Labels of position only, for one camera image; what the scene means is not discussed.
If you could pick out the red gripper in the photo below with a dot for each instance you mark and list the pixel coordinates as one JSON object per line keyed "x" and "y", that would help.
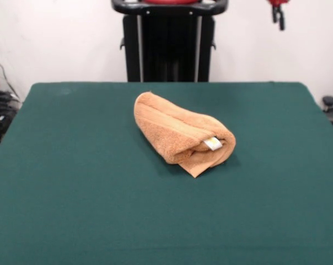
{"x": 277, "y": 2}

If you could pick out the orange terry towel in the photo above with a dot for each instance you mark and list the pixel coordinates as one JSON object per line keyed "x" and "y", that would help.
{"x": 166, "y": 124}

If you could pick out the dark green table cloth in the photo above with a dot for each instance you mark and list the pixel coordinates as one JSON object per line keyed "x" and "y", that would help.
{"x": 72, "y": 198}

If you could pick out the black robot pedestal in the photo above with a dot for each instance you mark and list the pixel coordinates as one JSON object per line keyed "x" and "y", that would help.
{"x": 169, "y": 49}

